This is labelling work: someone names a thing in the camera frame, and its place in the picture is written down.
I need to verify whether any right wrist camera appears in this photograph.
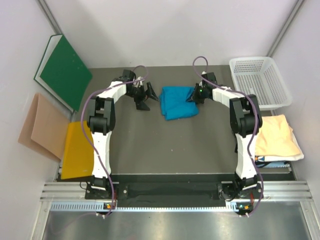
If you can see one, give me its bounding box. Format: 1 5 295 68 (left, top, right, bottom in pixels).
201 71 218 85

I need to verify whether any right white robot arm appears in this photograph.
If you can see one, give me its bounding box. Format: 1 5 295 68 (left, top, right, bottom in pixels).
186 83 262 198

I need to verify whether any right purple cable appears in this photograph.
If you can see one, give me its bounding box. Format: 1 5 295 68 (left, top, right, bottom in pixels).
192 56 265 216

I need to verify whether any aluminium frame rail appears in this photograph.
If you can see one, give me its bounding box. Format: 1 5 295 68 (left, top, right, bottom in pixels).
40 181 313 213

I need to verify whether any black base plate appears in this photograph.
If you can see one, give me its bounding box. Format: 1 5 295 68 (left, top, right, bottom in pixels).
84 173 264 208

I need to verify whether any blue t shirt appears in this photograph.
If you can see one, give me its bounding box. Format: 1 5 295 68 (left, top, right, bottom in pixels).
159 86 199 121

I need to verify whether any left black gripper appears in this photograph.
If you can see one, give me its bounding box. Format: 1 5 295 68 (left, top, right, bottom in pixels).
125 81 159 110

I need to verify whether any white plastic basket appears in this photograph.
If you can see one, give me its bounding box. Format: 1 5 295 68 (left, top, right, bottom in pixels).
229 56 293 111

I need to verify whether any green binder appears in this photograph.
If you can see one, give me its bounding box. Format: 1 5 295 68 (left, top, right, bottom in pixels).
34 34 92 111

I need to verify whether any yellow folder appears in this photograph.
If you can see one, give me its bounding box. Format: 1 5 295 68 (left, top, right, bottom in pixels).
61 121 94 180

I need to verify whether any cream t shirt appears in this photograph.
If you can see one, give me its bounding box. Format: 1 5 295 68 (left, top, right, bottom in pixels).
255 114 305 162

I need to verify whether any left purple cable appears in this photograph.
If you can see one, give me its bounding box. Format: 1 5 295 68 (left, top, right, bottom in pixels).
79 65 150 216

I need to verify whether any tan folded sheet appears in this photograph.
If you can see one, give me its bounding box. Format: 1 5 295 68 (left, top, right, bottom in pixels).
18 93 70 162

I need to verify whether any purple cable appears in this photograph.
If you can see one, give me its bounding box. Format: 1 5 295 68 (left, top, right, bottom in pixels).
192 56 265 216
79 65 150 216

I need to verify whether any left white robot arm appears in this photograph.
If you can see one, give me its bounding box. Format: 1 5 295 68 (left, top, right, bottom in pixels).
84 71 159 199

